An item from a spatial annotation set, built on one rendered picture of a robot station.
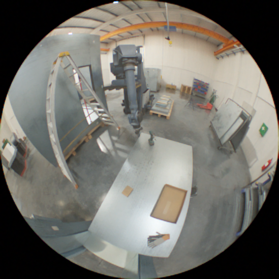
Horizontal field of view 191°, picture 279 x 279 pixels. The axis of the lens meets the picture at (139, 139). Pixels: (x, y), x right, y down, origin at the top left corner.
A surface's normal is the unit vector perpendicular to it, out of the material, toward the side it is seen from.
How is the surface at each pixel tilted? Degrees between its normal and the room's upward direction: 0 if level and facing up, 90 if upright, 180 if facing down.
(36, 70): 90
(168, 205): 0
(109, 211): 0
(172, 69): 90
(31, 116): 90
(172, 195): 0
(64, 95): 90
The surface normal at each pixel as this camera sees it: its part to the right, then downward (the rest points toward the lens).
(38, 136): 0.91, 0.30
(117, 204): 0.00, -0.70
